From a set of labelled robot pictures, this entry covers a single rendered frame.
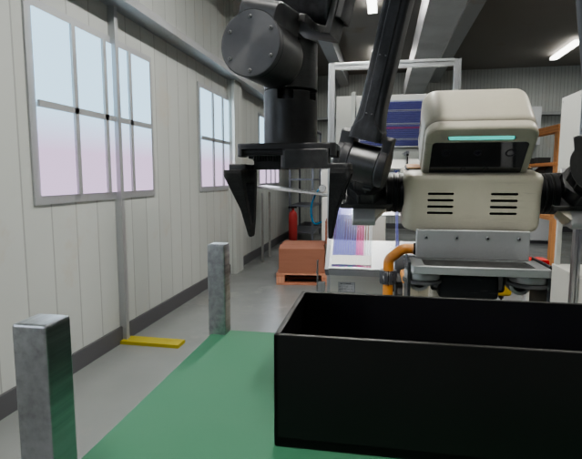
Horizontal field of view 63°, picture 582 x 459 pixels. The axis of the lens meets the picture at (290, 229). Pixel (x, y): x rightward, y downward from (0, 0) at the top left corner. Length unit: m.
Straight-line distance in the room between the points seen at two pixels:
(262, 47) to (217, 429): 0.38
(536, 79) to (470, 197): 10.79
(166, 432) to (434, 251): 0.67
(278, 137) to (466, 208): 0.62
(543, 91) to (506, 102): 10.76
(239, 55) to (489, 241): 0.72
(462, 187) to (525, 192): 0.12
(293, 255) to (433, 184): 4.30
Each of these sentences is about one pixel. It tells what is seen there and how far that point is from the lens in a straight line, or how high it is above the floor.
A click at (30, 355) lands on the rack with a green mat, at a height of 1.08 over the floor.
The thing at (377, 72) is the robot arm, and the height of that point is 1.40.
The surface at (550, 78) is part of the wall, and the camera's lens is 11.87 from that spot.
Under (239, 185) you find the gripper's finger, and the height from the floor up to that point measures 1.20.
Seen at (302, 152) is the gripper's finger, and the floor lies 1.23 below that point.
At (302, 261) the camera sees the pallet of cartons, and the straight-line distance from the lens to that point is 5.27.
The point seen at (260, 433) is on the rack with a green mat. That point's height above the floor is 0.95.
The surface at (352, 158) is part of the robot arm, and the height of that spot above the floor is 1.24.
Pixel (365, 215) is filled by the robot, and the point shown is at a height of 1.13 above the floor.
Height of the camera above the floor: 1.21
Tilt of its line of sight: 6 degrees down
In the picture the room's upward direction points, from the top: straight up
